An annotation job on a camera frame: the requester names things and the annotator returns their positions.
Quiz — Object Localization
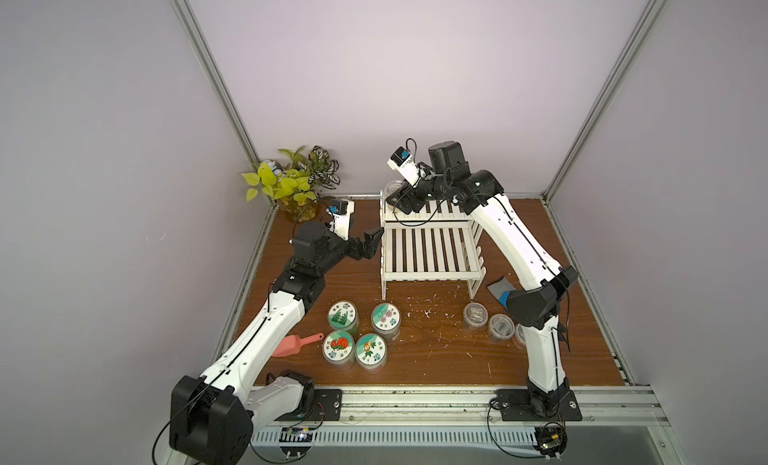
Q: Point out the clear seed container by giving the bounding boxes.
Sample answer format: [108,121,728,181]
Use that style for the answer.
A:
[513,324,526,350]
[487,314,516,342]
[463,302,489,329]

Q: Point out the clear container red seeds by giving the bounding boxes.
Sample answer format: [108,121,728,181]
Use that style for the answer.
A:
[382,180,407,205]

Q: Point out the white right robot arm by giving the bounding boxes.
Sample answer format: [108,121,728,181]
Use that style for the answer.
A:
[387,141,579,419]

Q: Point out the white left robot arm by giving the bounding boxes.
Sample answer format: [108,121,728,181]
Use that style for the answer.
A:
[163,222,384,464]

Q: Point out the white wooden slatted shelf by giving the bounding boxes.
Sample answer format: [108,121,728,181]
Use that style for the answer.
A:
[380,194,486,298]

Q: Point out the jar with tree lid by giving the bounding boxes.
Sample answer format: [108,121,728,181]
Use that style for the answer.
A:
[327,301,360,336]

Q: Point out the green potted plant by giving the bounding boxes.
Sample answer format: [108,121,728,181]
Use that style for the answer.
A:
[240,145,341,224]

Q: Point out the pink plastic scoop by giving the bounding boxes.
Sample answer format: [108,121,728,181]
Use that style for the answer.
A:
[272,333,325,358]

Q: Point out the jar with strawberry lid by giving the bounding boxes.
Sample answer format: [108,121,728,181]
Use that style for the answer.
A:
[322,331,356,370]

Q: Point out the jar with orange flower lid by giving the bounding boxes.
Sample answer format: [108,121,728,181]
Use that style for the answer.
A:
[355,333,388,373]

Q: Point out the black blue garden glove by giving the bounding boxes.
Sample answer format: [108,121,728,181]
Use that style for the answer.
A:
[487,277,517,308]

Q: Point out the left controller board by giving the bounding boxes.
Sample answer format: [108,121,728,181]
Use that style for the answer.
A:
[278,427,315,463]

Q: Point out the controller board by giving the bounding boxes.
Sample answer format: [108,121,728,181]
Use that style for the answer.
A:
[278,427,315,463]
[534,422,568,460]

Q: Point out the right controller board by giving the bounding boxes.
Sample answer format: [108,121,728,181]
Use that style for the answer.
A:
[534,422,568,460]

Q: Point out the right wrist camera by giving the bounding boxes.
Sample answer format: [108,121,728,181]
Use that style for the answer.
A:
[387,147,421,186]

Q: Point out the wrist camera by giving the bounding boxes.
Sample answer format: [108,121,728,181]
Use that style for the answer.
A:
[387,147,421,186]
[327,199,355,241]

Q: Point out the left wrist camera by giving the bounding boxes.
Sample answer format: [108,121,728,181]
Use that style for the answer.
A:
[327,199,355,241]

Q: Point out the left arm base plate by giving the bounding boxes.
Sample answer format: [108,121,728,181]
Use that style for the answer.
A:
[278,388,343,422]

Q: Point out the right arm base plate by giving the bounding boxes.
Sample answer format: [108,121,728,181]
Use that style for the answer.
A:
[495,389,583,422]

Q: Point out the aluminium front rail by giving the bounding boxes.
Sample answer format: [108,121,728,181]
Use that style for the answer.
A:
[215,383,670,430]

